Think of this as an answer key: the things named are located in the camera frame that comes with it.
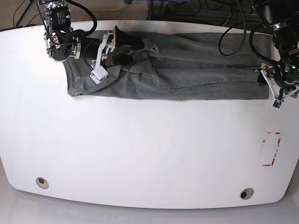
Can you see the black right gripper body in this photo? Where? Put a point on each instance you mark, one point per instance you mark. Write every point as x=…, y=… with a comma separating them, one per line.
x=89, y=50

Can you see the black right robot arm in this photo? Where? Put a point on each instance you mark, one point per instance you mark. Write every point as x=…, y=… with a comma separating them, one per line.
x=63, y=42

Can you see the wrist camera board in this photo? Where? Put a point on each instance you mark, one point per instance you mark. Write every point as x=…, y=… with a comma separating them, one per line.
x=98, y=74
x=277, y=103

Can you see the right table cable grommet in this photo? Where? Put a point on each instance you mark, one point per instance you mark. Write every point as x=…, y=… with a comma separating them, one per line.
x=246, y=193

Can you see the table cable grommet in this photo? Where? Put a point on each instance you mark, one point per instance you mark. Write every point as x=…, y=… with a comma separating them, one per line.
x=246, y=193
x=42, y=183

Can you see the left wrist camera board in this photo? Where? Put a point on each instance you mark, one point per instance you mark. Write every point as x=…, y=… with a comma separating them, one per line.
x=277, y=103

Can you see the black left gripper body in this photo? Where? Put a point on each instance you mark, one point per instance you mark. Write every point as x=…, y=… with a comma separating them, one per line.
x=285, y=79

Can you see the red tape rectangle marking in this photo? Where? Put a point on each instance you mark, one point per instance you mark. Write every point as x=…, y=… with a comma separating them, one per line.
x=270, y=146

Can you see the grey t-shirt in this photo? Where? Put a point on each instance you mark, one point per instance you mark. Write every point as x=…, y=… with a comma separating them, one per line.
x=190, y=66

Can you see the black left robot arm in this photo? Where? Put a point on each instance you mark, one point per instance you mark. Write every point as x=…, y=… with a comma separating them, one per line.
x=282, y=16

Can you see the left table cable grommet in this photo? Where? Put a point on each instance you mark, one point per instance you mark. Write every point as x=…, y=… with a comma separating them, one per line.
x=42, y=183

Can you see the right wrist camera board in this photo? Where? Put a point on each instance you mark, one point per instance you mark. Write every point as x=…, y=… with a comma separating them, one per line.
x=98, y=74

